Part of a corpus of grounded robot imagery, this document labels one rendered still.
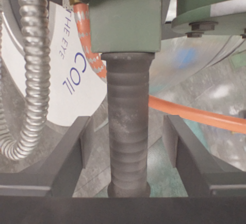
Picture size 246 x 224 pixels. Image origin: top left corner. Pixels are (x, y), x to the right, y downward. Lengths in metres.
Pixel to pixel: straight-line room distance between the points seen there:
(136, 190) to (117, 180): 0.02
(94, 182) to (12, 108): 0.82
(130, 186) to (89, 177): 1.38
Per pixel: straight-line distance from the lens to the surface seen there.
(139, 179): 0.17
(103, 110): 0.48
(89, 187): 1.55
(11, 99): 1.41
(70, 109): 0.64
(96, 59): 0.17
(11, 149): 0.22
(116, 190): 0.18
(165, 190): 2.13
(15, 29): 1.00
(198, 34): 0.17
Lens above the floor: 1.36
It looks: 49 degrees down
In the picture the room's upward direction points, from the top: 69 degrees clockwise
